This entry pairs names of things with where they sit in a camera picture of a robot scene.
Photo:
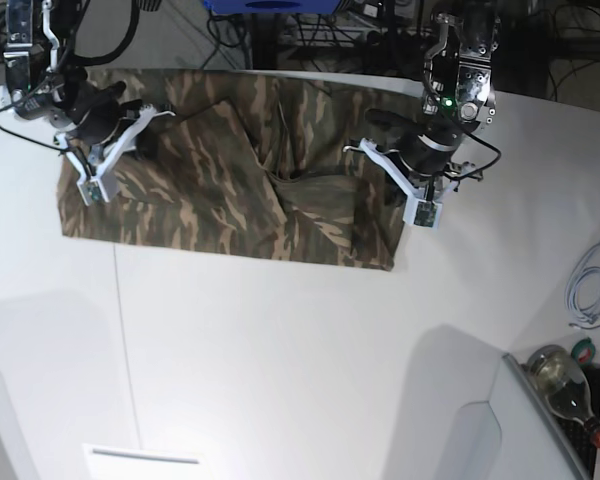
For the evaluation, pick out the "blue box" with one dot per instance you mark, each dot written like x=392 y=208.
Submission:
x=229 y=7

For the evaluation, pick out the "green tape roll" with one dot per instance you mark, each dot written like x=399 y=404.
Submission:
x=584 y=352

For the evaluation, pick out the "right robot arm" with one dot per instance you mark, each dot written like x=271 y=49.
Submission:
x=46 y=80

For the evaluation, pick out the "camouflage t-shirt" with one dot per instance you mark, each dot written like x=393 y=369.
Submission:
x=250 y=165

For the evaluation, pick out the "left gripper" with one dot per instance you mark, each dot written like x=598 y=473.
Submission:
x=415 y=151

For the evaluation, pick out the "clear glass bottle red cap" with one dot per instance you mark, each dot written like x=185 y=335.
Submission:
x=561 y=382

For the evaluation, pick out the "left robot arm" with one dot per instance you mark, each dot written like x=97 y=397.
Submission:
x=458 y=94

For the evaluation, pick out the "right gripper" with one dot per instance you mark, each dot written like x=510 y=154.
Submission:
x=95 y=116

